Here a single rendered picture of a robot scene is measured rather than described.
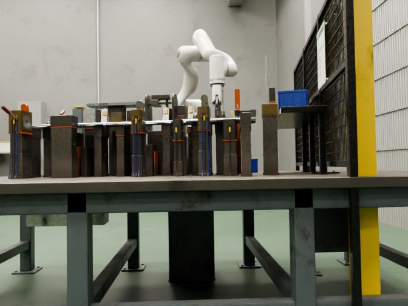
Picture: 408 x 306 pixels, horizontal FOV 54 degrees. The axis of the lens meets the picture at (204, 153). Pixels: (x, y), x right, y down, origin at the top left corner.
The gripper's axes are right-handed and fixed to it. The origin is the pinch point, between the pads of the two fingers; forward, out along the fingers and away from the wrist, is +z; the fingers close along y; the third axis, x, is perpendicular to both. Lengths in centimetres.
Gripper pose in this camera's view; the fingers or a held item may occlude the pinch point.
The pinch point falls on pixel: (217, 113)
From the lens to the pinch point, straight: 218.9
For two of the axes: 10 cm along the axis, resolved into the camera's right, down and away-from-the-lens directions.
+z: 0.1, 10.0, -0.3
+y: -1.2, -0.3, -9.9
